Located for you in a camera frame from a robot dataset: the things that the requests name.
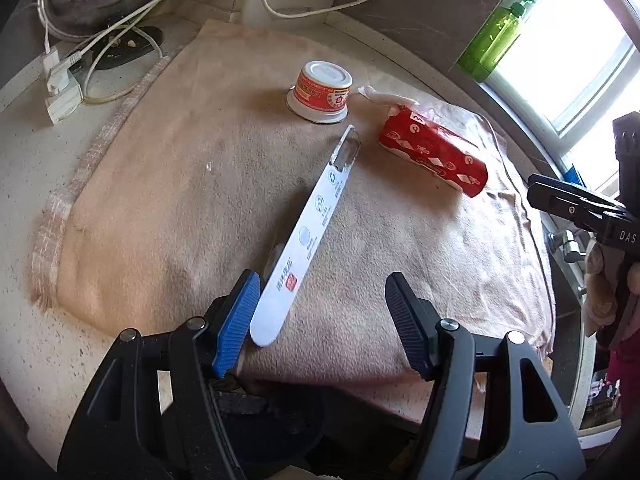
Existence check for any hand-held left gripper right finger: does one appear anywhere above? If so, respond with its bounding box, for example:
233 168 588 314
385 271 586 480

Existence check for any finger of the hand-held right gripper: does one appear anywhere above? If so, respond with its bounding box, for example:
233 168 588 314
526 173 623 228

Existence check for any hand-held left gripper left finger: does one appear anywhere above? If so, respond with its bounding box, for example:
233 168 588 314
57 269 262 480

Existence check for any red tissue pack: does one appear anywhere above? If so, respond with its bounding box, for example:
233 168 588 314
356 86 489 198

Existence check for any red yogurt cup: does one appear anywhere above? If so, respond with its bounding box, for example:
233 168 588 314
286 60 353 125

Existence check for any person's right hand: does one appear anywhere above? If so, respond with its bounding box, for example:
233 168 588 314
582 237 621 336

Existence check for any steel faucet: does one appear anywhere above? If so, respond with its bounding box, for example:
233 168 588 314
547 230 588 266

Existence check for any steel sink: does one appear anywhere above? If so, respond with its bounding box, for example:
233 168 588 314
545 210 616 431

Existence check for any beige towel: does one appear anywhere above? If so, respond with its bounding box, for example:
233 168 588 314
55 19 556 396

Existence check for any pink clothing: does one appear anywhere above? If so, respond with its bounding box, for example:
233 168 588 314
607 340 640 411

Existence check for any green soap pump bottle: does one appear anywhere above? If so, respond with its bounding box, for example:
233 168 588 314
456 0 536 83

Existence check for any white power strip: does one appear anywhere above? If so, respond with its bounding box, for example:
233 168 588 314
42 45 83 123

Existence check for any white window frame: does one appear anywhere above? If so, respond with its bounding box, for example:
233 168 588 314
480 0 640 181

